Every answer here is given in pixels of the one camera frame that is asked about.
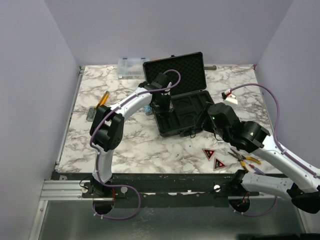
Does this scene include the light blue poker chip stack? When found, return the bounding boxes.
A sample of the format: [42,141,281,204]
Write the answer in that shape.
[143,105,153,116]

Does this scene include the black poker set case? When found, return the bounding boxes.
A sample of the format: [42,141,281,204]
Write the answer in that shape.
[143,52,214,138]

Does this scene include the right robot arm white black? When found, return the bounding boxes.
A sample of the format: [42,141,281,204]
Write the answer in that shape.
[194,102,320,214]

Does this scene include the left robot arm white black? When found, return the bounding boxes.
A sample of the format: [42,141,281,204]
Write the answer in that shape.
[89,69,181,198]

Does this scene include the upper triangular red black card box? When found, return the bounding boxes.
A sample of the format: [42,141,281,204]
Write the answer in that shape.
[202,148,216,161]

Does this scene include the triangular red black card box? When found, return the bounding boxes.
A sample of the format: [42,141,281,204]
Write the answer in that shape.
[213,157,226,171]
[202,148,216,161]

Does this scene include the lower triangular red black card box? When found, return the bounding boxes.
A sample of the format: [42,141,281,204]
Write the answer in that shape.
[213,157,226,171]

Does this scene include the clear plastic organizer box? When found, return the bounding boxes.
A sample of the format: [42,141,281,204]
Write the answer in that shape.
[117,57,150,79]

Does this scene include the dark metal cylinder rod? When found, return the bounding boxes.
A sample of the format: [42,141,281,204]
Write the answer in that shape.
[204,65,217,71]

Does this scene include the small red blue screwdriver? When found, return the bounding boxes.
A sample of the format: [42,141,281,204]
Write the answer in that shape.
[249,164,266,176]

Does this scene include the green blue poker chip stack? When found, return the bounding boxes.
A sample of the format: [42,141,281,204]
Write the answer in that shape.
[86,106,96,122]

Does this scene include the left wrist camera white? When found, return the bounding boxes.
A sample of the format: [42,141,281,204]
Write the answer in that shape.
[163,82,172,95]

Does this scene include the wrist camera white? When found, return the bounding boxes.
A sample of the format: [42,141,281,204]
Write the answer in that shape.
[221,90,238,108]
[163,82,172,95]

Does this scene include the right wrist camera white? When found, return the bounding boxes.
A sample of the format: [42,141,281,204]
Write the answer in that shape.
[221,90,238,108]

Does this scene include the yellow handled pliers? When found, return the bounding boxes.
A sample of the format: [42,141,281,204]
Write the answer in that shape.
[228,148,262,170]

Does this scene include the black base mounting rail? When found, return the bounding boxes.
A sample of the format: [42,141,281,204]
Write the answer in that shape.
[51,170,249,208]

